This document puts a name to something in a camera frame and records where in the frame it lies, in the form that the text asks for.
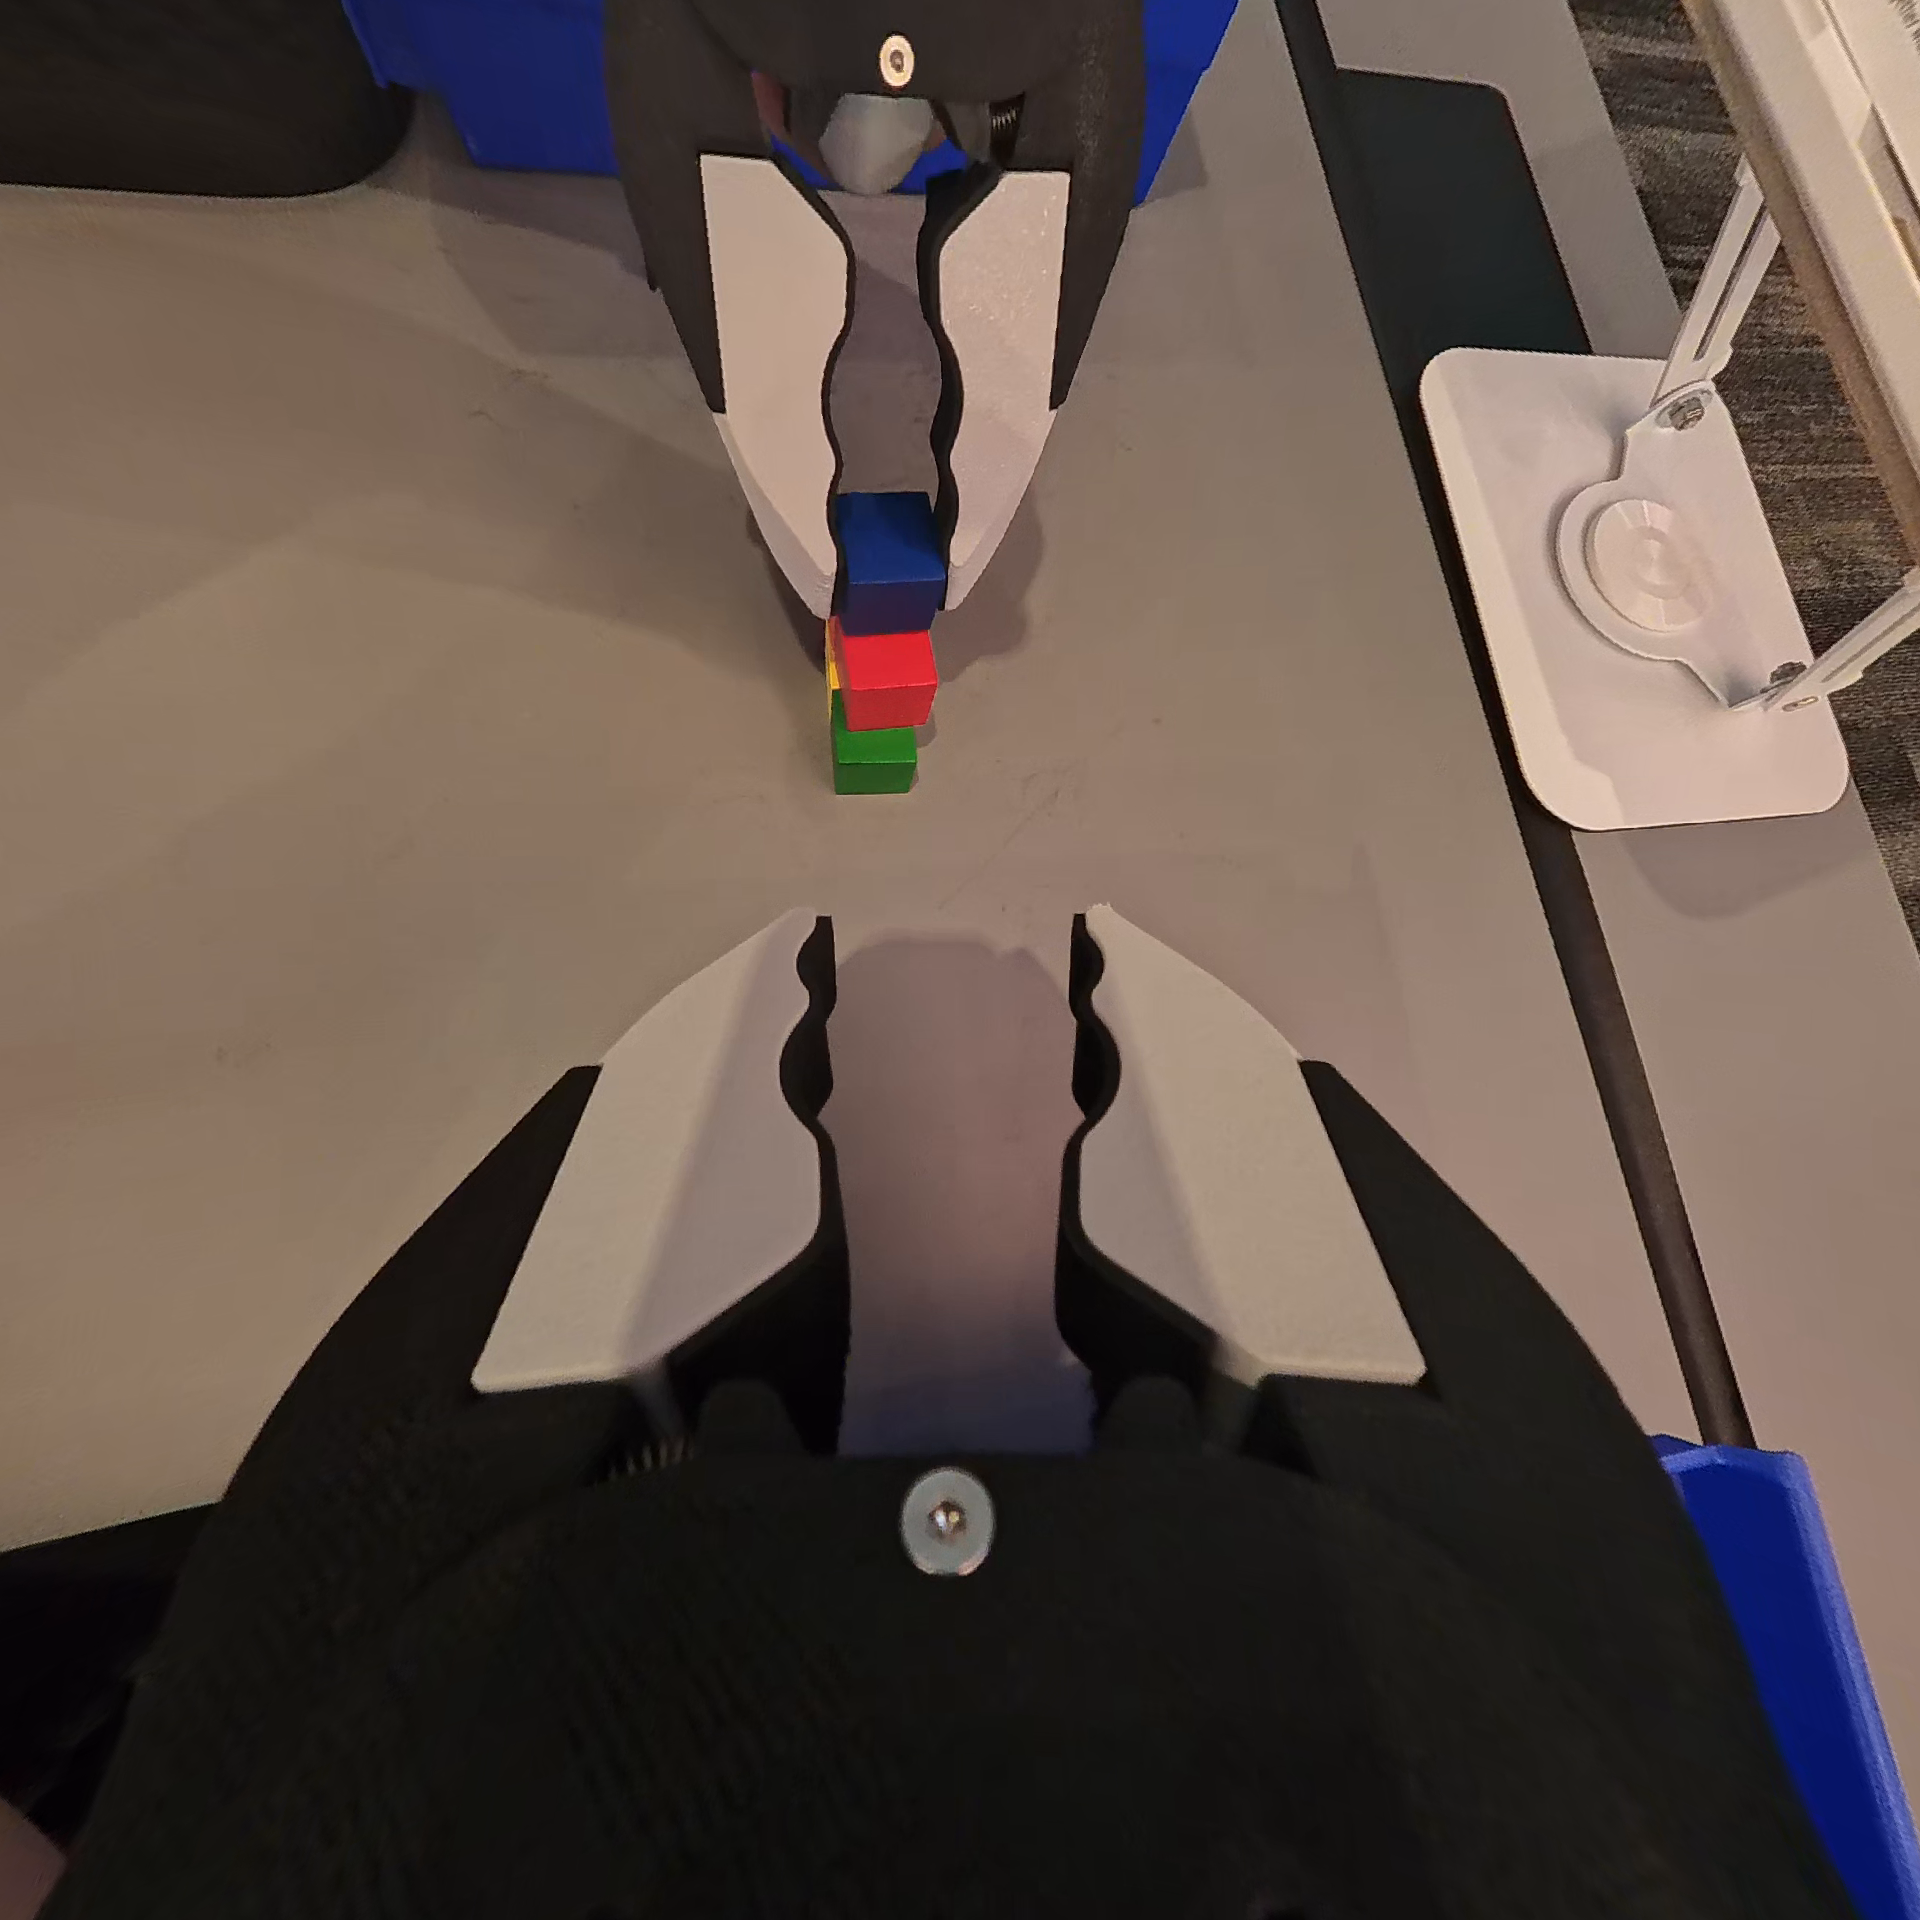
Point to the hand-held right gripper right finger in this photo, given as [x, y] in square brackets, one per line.
[1247, 1200]

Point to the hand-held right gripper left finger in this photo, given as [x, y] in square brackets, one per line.
[661, 1200]

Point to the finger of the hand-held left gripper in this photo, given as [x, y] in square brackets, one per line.
[765, 330]
[1003, 343]

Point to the blue plastic storage bin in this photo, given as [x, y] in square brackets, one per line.
[1188, 90]
[1800, 1650]

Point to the dark blue wooden cube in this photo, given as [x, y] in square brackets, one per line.
[890, 545]

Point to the red wooden cube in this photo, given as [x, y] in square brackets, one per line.
[890, 666]

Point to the green wooden cube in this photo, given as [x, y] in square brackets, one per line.
[876, 761]

